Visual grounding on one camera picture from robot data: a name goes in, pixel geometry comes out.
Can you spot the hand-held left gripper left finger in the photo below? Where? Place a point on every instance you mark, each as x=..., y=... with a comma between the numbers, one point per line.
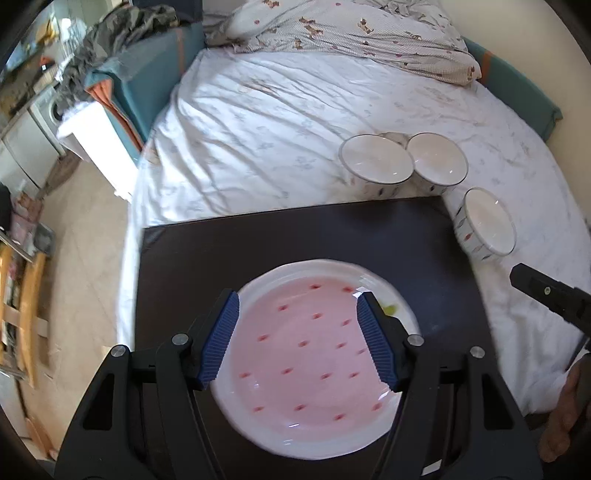
x=220, y=341

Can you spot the white floral bed sheet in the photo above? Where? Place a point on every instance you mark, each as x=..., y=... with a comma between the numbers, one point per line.
x=277, y=129

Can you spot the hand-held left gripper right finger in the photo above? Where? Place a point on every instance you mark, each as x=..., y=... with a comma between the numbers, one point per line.
x=376, y=341

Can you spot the patterned pillow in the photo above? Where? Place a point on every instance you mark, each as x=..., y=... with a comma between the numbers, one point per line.
x=346, y=27

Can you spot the dark brown leather mat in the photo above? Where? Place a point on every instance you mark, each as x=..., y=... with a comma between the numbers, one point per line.
x=277, y=240

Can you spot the person's right hand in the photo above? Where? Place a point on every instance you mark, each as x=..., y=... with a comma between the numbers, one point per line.
x=568, y=406

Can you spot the large pink strawberry plate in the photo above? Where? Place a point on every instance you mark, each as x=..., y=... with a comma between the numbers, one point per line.
x=300, y=369

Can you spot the white kitchen cabinet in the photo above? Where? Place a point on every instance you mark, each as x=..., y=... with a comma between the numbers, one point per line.
x=23, y=147

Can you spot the camouflage clothing pile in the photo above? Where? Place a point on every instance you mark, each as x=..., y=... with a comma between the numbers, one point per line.
x=115, y=32

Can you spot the white leaf-print bowl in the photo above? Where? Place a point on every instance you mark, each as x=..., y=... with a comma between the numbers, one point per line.
x=491, y=221
x=438, y=157
x=376, y=159

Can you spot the white washing machine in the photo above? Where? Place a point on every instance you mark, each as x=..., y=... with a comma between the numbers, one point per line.
x=46, y=115

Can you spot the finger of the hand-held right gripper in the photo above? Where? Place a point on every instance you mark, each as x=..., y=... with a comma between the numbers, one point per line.
x=549, y=290

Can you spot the wooden shelf rack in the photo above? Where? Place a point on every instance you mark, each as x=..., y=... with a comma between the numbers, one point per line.
x=23, y=314

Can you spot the teal and orange folded cushion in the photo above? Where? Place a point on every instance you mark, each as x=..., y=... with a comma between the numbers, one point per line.
x=147, y=69

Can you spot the white nightstand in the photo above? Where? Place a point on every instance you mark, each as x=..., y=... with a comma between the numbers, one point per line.
x=101, y=143

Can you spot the brown floor rug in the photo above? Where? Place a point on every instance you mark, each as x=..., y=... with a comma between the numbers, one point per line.
x=57, y=175

